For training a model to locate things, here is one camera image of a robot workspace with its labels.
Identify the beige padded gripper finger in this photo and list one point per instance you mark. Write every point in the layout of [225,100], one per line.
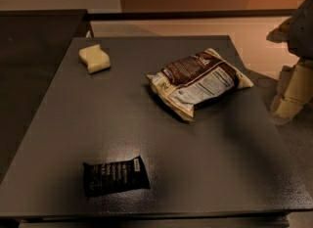
[294,91]

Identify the black rxbar chocolate wrapper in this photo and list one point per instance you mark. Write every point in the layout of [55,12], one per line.
[114,177]

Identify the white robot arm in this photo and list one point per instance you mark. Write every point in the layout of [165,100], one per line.
[297,31]

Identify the pale yellow sponge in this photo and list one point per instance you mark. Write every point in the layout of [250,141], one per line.
[94,58]

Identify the brown and white chip bag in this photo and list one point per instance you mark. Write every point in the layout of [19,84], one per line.
[188,82]

